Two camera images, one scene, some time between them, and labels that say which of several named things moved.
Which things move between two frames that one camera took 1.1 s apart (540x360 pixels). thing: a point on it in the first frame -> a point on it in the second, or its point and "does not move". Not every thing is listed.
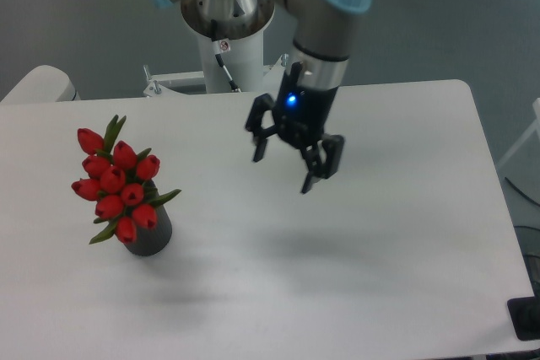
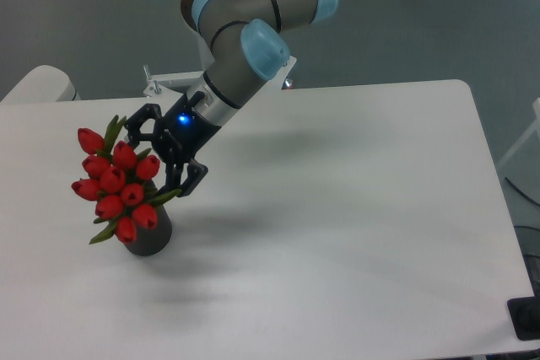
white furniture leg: x=535 y=126 does not move
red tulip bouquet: x=118 y=181 does not move
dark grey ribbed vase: x=151 y=241 does not move
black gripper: x=301 y=115 -> x=182 y=132
